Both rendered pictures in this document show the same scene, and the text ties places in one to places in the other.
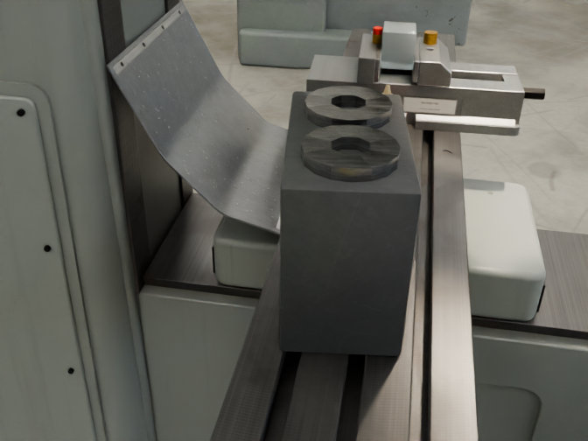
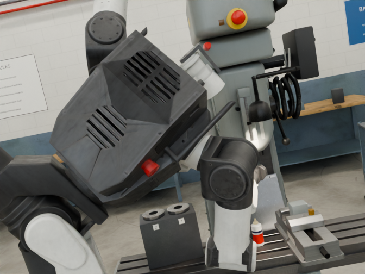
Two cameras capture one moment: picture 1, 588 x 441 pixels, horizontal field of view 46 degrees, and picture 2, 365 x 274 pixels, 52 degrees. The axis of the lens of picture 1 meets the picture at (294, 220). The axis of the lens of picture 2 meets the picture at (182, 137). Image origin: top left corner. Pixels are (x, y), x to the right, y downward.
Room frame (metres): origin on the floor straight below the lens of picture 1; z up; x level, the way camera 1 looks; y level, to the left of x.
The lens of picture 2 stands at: (0.56, -1.46, 1.63)
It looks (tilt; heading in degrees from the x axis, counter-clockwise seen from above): 9 degrees down; 83
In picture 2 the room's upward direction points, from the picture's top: 11 degrees counter-clockwise
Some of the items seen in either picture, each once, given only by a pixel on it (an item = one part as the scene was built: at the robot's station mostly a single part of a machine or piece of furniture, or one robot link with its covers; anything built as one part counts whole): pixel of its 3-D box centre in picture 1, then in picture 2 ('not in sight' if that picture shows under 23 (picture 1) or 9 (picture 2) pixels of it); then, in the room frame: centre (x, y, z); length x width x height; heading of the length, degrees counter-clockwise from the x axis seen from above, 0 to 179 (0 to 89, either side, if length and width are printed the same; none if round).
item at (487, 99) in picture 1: (412, 80); (303, 226); (1.11, -0.19, 0.98); 0.35 x 0.15 x 0.11; 83
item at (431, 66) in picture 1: (430, 60); (304, 220); (1.11, -0.22, 1.02); 0.12 x 0.06 x 0.04; 173
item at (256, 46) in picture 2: not in sight; (230, 51); (0.97, -0.10, 1.68); 0.34 x 0.24 x 0.10; 81
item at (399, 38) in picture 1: (398, 45); (298, 210); (1.11, -0.16, 1.04); 0.06 x 0.05 x 0.06; 173
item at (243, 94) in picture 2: not in sight; (247, 118); (0.95, -0.25, 1.45); 0.04 x 0.04 x 0.21; 81
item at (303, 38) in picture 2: not in sight; (301, 54); (1.35, 0.10, 1.62); 0.20 x 0.09 x 0.21; 81
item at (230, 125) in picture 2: not in sight; (241, 108); (0.97, -0.14, 1.47); 0.21 x 0.19 x 0.32; 171
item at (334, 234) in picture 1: (344, 210); (170, 233); (0.62, -0.05, 1.03); 0.22 x 0.12 x 0.20; 178
